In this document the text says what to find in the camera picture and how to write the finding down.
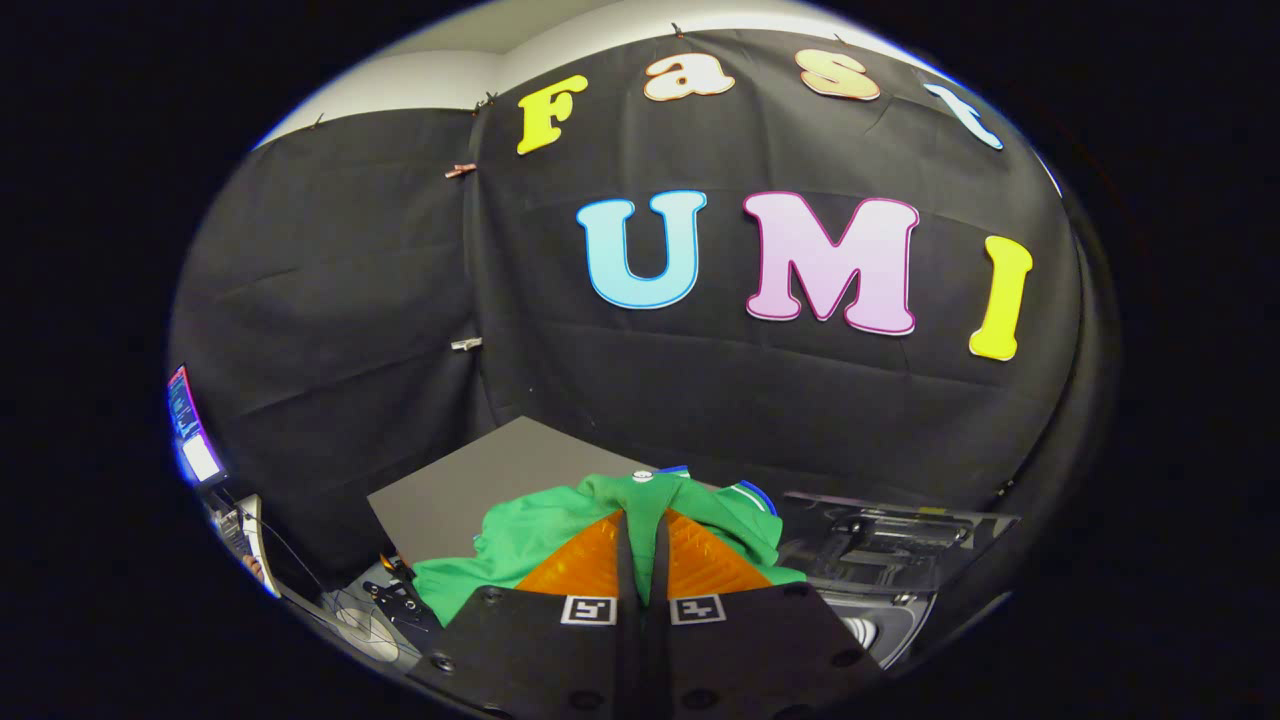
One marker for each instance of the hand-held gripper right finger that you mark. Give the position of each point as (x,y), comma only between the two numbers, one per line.
(658,570)

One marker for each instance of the black backdrop cloth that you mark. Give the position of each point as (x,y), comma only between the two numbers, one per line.
(400,280)

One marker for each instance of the white curved device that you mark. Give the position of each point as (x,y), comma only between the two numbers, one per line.
(262,540)

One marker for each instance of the white round object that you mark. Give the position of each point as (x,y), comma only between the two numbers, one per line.
(365,630)

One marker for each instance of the green polo shirt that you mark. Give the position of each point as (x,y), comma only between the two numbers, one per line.
(530,545)

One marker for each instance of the black tool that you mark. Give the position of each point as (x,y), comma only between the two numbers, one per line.
(400,600)

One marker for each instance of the copper clip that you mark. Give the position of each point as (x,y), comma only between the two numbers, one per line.
(460,170)

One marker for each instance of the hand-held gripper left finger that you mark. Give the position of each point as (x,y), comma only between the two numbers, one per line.
(627,570)

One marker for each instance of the dark transparent washing machine lid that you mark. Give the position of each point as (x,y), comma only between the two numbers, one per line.
(950,545)

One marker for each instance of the silver clip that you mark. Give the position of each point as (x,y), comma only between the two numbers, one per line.
(466,344)

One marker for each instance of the computer monitor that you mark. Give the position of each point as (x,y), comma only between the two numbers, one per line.
(190,430)

